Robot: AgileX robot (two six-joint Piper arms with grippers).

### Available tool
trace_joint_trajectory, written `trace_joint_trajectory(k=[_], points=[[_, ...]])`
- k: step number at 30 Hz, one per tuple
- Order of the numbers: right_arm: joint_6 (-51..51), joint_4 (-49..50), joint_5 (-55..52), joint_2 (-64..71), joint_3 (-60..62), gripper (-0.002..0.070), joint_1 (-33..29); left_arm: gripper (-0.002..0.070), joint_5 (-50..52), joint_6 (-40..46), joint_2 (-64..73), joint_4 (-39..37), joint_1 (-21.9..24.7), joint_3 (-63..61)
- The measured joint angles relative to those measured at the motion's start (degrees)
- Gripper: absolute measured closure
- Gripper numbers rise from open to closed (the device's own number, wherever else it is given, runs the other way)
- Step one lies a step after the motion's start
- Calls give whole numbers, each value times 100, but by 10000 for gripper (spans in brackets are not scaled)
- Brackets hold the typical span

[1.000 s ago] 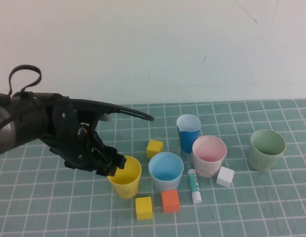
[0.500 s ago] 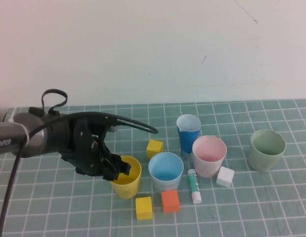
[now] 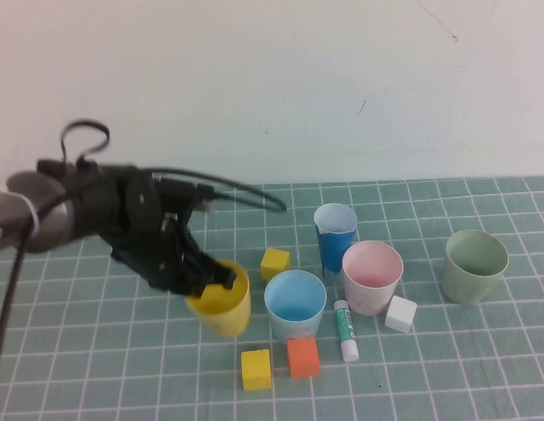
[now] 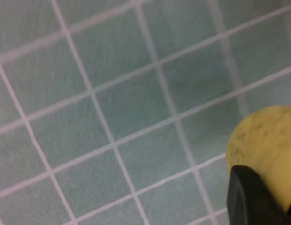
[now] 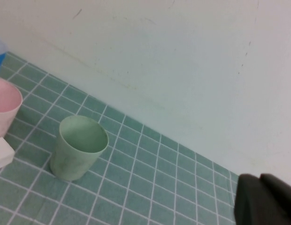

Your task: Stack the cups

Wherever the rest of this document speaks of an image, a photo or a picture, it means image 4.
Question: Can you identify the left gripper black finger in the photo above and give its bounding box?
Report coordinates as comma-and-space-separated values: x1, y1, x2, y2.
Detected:
227, 165, 291, 225

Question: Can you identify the yellow plastic cup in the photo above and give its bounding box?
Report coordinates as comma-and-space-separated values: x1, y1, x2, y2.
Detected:
226, 105, 291, 211

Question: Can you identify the green grid table mat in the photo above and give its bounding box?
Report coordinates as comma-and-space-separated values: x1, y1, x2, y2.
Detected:
0, 0, 291, 225

